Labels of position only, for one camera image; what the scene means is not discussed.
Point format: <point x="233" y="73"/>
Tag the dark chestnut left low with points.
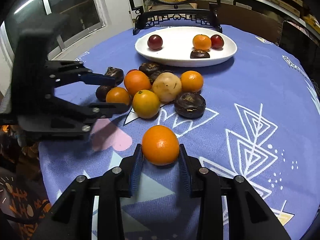
<point x="102" y="92"/>

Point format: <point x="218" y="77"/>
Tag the window with white frame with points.
<point x="74" y="19"/>

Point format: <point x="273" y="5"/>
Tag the dark chestnut pile back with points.
<point x="149" y="68"/>

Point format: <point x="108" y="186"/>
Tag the small orange pile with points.
<point x="118" y="95"/>

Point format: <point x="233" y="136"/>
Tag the pale yellow round fruit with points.
<point x="167" y="86"/>

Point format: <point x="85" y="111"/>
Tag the large orange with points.
<point x="202" y="42"/>

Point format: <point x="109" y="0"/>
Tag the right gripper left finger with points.
<point x="71" y="215"/>

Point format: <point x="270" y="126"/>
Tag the yellow orange fruit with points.
<point x="146" y="104"/>

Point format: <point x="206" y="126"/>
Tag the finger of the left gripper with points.
<point x="57" y="119"/>
<point x="62" y="73"/>

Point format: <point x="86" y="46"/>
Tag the small red plum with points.
<point x="217" y="42"/>

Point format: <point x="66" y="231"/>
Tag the white round plate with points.
<point x="178" y="44"/>

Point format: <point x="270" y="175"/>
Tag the round deer art screen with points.
<point x="147" y="19"/>

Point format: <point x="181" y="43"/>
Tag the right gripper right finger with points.
<point x="249" y="216"/>

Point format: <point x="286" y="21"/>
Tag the orange tangerine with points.
<point x="136" y="81"/>

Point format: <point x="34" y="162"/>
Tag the dark red plum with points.
<point x="155" y="42"/>

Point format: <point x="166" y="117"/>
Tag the blue patterned tablecloth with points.
<point x="261" y="121"/>

